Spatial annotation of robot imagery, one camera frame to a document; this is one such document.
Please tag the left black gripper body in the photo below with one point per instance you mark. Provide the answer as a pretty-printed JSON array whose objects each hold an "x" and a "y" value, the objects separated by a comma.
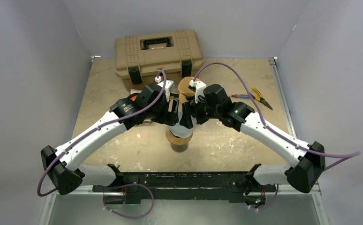
[{"x": 159, "y": 114}]

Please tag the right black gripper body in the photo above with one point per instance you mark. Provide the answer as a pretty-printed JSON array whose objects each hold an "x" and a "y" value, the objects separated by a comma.
[{"x": 203, "y": 112}]

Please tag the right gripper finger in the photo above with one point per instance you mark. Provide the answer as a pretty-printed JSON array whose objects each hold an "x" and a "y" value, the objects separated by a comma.
[
  {"x": 186, "y": 107},
  {"x": 186, "y": 120}
]

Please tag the white paper coffee filter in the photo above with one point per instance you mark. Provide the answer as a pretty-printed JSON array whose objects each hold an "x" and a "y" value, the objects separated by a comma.
[{"x": 180, "y": 131}]

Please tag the brown paper coffee filter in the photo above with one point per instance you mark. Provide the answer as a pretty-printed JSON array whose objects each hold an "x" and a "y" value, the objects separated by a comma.
[{"x": 183, "y": 86}]

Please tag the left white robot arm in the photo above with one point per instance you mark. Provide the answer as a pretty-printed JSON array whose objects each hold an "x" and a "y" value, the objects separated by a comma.
[{"x": 63, "y": 165}]

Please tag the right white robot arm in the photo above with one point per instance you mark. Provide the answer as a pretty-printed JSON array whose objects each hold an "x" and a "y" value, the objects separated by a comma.
[{"x": 305, "y": 162}]

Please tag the blue red screwdriver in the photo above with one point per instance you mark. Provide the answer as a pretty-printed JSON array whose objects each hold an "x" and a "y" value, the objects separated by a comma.
[{"x": 240, "y": 96}]

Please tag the yellow black pliers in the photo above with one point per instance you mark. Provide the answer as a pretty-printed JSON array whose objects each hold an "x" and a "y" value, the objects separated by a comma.
[{"x": 258, "y": 99}]

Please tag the tan plastic toolbox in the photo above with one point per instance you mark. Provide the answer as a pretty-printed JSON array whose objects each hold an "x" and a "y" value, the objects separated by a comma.
[{"x": 139, "y": 58}]

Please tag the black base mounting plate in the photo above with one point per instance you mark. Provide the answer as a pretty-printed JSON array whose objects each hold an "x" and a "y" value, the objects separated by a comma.
[{"x": 231, "y": 186}]

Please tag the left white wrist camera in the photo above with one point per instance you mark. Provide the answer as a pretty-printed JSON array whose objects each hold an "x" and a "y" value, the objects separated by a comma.
[{"x": 168, "y": 85}]

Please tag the aluminium frame rail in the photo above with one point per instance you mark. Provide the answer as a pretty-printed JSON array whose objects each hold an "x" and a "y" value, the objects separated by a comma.
[{"x": 315, "y": 193}]

